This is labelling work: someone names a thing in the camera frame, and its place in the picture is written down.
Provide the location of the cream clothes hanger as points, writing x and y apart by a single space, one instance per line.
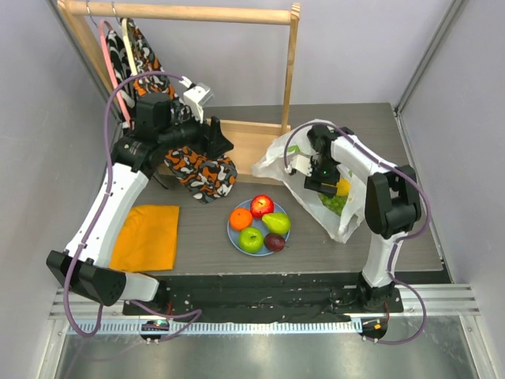
126 36

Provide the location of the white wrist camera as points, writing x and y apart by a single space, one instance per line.
195 96
299 163

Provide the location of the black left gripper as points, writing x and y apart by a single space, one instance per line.
210 138

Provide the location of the black white zebra garment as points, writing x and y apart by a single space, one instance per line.
118 67

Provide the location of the orange grey patterned garment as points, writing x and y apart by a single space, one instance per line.
206 179

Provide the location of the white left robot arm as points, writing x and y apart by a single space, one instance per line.
83 266

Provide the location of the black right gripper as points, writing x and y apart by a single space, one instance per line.
321 186

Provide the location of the wooden clothes rack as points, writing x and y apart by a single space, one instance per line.
251 139

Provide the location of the pink clothes hanger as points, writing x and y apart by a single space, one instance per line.
112 75

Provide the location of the white plastic bag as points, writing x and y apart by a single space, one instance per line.
296 144

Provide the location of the dark red fake plum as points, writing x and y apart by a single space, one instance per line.
274 242

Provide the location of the red fake apple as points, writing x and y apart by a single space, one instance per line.
261 205

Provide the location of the yellow fake mango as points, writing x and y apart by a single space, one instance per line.
343 188

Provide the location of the orange folded cloth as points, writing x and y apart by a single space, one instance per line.
148 240

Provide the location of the fake orange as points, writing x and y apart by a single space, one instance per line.
240 218

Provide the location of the green fake apple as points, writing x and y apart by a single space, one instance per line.
250 240

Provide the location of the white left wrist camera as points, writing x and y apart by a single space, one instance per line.
195 96

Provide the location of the green fake pear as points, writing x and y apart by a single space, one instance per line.
277 222

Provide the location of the green fake grapes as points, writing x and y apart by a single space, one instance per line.
335 204

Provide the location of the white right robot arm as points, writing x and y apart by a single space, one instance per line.
392 203

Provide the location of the blue plastic plate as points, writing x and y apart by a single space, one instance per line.
234 235

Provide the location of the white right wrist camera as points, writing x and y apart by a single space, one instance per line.
299 163

